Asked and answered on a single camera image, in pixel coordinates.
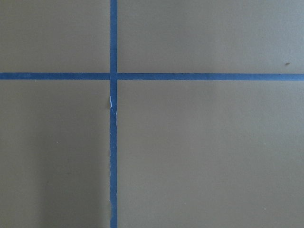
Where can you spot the blue tape line lengthwise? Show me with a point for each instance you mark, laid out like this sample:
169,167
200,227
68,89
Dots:
113,112

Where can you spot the blue tape line crosswise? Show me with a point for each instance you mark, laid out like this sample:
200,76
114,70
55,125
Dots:
153,76

